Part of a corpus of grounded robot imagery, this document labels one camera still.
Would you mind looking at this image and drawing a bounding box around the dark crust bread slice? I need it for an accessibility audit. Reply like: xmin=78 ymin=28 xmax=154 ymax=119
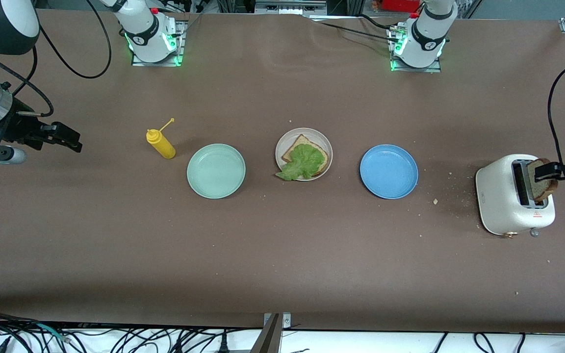
xmin=528 ymin=157 xmax=559 ymax=202

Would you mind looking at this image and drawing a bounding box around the yellow mustard squeeze bottle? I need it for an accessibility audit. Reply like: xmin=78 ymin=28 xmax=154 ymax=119
xmin=146 ymin=118 xmax=177 ymax=159

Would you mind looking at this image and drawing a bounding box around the light bread slice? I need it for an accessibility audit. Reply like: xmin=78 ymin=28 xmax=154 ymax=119
xmin=282 ymin=134 xmax=331 ymax=177

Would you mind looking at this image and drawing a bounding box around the green lettuce leaf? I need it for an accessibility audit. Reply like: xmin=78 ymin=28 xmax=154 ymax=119
xmin=276 ymin=144 xmax=326 ymax=181

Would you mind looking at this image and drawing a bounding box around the mint green plate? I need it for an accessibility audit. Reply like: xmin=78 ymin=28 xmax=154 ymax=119
xmin=187 ymin=143 xmax=246 ymax=200

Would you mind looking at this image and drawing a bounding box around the blue plate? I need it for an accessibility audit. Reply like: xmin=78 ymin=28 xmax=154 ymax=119
xmin=360 ymin=144 xmax=419 ymax=200

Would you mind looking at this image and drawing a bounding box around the beige plate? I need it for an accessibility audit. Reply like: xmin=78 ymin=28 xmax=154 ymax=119
xmin=275 ymin=127 xmax=334 ymax=182

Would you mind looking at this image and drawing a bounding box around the white toaster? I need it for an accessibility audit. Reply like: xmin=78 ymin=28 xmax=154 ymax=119
xmin=475 ymin=154 xmax=556 ymax=239

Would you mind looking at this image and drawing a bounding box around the red box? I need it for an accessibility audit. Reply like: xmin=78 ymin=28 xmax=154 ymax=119
xmin=380 ymin=0 xmax=423 ymax=13

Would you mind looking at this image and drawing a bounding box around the silver aluminium extrusion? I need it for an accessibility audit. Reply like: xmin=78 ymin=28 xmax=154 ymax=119
xmin=256 ymin=0 xmax=327 ymax=15

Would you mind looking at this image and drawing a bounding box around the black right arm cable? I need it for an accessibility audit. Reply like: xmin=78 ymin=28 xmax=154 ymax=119
xmin=0 ymin=0 xmax=113 ymax=117

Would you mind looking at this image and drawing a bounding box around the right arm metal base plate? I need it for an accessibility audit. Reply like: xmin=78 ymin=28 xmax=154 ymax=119
xmin=130 ymin=20 xmax=185 ymax=67

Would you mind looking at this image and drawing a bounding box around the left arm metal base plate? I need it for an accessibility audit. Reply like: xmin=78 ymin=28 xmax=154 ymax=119
xmin=389 ymin=25 xmax=442 ymax=74

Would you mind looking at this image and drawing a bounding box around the teal cable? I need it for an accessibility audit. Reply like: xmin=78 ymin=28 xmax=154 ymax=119
xmin=30 ymin=322 xmax=70 ymax=342

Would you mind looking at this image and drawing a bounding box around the thin black table cable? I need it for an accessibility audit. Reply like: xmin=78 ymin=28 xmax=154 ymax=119
xmin=307 ymin=14 xmax=403 ymax=45

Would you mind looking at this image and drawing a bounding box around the dark grey metal post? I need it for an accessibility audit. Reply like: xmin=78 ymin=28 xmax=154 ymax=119
xmin=250 ymin=314 xmax=283 ymax=353

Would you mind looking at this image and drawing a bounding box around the small metal table bracket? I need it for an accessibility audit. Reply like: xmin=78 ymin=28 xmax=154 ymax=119
xmin=263 ymin=312 xmax=292 ymax=329

